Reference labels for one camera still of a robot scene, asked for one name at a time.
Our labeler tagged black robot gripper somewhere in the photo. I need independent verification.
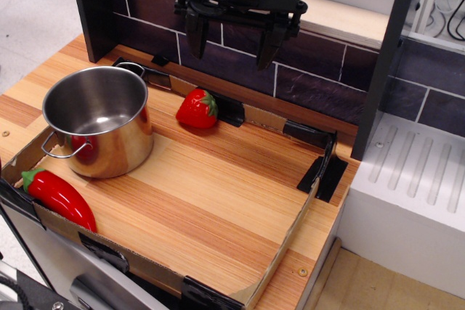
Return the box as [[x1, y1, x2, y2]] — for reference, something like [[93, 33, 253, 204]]
[[174, 0, 308, 70]]

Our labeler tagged stainless steel pot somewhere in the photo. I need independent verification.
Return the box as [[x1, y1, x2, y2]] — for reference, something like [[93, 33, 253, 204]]
[[42, 62, 154, 179]]

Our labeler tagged cardboard fence with black tape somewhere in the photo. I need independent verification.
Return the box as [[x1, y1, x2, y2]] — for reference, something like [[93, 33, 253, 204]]
[[1, 63, 352, 309]]

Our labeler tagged red toy strawberry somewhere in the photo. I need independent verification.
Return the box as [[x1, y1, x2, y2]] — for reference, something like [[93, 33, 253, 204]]
[[176, 89, 219, 129]]

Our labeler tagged red toy chili pepper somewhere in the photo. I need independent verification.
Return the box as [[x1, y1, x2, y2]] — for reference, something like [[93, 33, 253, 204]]
[[22, 168, 97, 232]]

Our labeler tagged white sink drainboard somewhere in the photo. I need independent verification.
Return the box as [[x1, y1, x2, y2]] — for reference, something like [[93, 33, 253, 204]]
[[337, 114, 464, 297]]

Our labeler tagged dark grey shelf frame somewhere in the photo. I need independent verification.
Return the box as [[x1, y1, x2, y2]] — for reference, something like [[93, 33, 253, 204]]
[[76, 0, 411, 160]]

